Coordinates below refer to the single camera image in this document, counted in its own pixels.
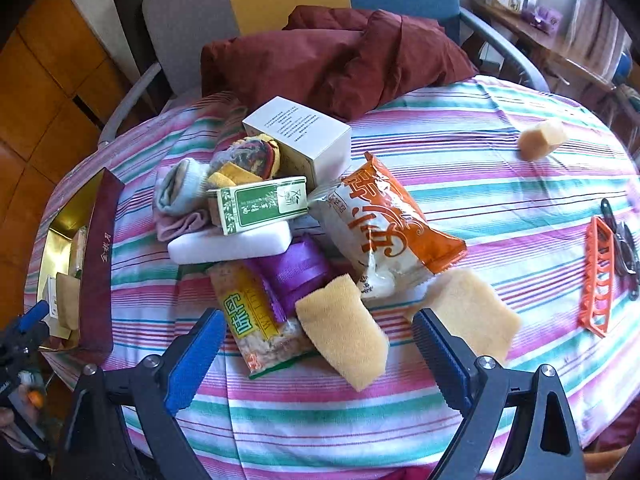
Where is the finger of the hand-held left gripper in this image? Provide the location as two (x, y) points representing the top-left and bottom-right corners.
(0, 322), (51, 358)
(14, 300), (51, 335)

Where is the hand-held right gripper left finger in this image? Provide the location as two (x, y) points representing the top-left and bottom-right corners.
(50, 307), (228, 480)

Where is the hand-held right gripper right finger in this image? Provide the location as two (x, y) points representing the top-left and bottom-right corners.
(411, 307), (588, 480)

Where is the maroon gift box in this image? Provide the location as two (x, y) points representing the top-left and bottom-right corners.
(37, 167), (126, 366)

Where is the yellow sponge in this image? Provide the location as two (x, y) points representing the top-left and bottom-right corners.
(295, 274), (391, 392)
(402, 267), (522, 366)

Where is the purple snack packet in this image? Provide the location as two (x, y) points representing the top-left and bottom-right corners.
(245, 235), (337, 323)

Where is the orange white snack bag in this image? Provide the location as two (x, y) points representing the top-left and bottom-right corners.
(310, 152), (468, 301)

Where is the tan small box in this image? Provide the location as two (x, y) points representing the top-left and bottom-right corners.
(54, 272), (83, 333)

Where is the yellow green wafer packet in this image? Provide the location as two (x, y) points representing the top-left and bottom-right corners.
(207, 260), (318, 380)

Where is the beige packet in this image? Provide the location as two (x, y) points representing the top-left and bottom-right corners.
(70, 227), (90, 278)

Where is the white foam block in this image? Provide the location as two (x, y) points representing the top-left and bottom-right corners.
(167, 220), (292, 266)

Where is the pink cloth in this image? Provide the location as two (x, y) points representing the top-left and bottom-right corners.
(155, 210), (221, 242)

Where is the green white tea box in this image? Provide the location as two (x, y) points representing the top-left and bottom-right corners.
(207, 176), (309, 237)

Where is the grey sock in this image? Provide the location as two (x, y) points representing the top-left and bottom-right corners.
(154, 157), (211, 216)

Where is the striped tablecloth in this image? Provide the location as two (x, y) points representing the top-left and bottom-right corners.
(25, 75), (640, 480)

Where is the orange plastic rack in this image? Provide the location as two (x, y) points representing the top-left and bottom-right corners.
(577, 216), (616, 336)

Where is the multicoloured knitted cloth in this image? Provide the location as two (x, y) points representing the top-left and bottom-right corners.
(209, 135), (281, 181)

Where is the wooden cabinet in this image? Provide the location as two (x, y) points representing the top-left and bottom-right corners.
(0, 0), (126, 286)

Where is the small yellow sponge block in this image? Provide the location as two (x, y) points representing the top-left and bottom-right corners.
(517, 119), (569, 162)

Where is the white cardboard box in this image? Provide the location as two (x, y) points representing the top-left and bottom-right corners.
(242, 96), (352, 186)

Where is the maroon jacket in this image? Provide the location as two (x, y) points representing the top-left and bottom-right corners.
(200, 5), (480, 122)

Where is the wooden shelf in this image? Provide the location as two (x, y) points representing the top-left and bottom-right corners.
(470, 0), (631, 91)

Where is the purple box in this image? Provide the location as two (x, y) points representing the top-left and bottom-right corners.
(522, 0), (563, 36)

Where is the pale curtain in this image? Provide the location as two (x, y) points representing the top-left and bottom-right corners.
(565, 0), (631, 81)

